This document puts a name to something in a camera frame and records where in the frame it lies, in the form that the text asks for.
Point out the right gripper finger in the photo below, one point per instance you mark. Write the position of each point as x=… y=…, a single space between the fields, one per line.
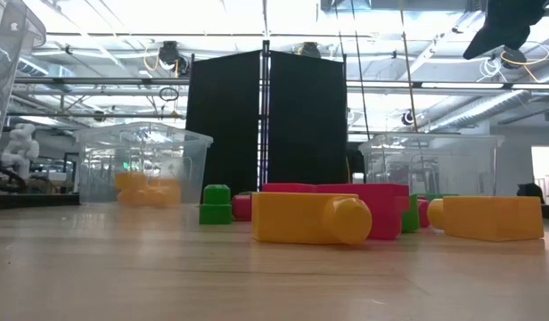
x=502 y=38

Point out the black folding screen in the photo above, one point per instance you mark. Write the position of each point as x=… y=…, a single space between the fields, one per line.
x=301 y=125

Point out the small yellow one-stud block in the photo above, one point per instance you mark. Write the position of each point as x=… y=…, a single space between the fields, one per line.
x=129 y=183

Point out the black ceiling-mounted device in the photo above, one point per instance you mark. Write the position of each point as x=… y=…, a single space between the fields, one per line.
x=513 y=58
x=407 y=117
x=311 y=49
x=169 y=52

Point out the long green four-stud block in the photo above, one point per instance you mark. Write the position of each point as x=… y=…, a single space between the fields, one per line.
x=215 y=214

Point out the yellow toy block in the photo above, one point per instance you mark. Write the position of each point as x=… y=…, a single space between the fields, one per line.
x=297 y=218
x=493 y=218
x=165 y=197
x=167 y=182

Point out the clear plastic bin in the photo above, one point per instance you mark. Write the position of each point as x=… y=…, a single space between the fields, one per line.
x=190 y=156
x=435 y=151
x=7 y=89

